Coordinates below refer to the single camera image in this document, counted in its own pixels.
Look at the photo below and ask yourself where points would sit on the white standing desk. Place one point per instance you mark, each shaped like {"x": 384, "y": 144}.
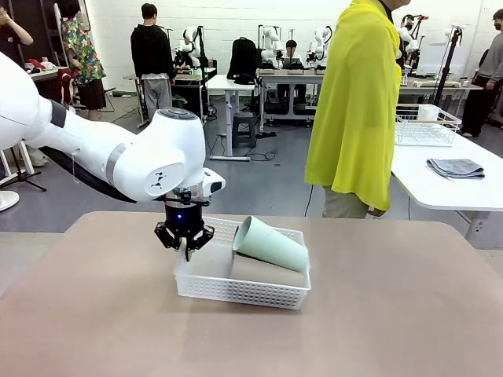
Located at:
{"x": 228, "y": 82}

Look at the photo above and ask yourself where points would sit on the white perforated plastic basket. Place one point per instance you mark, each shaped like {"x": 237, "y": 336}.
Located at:
{"x": 236, "y": 292}

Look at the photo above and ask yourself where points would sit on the blue-grey cleaning cloth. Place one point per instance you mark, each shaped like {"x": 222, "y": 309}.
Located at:
{"x": 456, "y": 168}

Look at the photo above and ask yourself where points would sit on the small white cup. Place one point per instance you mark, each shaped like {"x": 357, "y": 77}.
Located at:
{"x": 426, "y": 114}

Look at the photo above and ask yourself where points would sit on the person in black hoodie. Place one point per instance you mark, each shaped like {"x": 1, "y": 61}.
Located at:
{"x": 151, "y": 51}

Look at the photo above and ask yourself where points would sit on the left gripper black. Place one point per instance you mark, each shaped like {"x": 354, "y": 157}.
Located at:
{"x": 184, "y": 220}

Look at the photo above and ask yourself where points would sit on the seated person at robot bench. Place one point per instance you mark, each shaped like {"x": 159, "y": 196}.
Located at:
{"x": 291, "y": 53}

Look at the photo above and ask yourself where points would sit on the long robot bench desk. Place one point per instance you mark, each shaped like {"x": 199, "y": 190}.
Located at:
{"x": 287, "y": 77}

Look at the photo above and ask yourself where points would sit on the black backpack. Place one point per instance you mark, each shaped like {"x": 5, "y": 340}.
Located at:
{"x": 241, "y": 59}

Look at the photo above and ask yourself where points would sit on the grey plastic stool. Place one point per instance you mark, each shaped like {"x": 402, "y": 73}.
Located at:
{"x": 243, "y": 129}

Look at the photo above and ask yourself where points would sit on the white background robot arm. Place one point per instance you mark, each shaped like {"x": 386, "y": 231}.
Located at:
{"x": 271, "y": 41}
{"x": 318, "y": 45}
{"x": 190, "y": 43}
{"x": 406, "y": 37}

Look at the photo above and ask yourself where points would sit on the person in floral shirt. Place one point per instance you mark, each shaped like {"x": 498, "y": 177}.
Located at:
{"x": 82, "y": 59}

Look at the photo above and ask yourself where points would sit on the tall black camera stand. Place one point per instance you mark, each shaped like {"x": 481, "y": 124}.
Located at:
{"x": 450, "y": 59}

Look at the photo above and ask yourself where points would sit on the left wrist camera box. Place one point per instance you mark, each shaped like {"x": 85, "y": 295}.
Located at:
{"x": 214, "y": 182}

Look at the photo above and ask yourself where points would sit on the person in grey sweater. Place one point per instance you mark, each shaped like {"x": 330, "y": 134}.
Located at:
{"x": 489, "y": 66}

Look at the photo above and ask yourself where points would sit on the white round fan base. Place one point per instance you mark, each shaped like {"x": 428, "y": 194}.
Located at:
{"x": 9, "y": 201}

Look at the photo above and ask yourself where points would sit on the person's right hand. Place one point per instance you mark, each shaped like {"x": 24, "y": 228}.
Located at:
{"x": 377, "y": 212}

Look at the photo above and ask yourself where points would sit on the red chair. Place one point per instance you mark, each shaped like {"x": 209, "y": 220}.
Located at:
{"x": 64, "y": 84}

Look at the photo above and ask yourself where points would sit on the pale green plastic cup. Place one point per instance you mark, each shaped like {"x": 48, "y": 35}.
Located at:
{"x": 271, "y": 247}

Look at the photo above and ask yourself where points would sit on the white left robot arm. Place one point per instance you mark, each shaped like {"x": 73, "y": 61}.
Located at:
{"x": 31, "y": 110}

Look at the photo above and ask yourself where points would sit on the brown paper-look cup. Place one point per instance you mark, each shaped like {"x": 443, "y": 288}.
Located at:
{"x": 267, "y": 275}

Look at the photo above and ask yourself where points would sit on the person in yellow cape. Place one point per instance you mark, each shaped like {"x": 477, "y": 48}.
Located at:
{"x": 353, "y": 98}

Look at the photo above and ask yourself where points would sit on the short black tripod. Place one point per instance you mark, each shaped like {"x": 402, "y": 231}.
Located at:
{"x": 23, "y": 178}

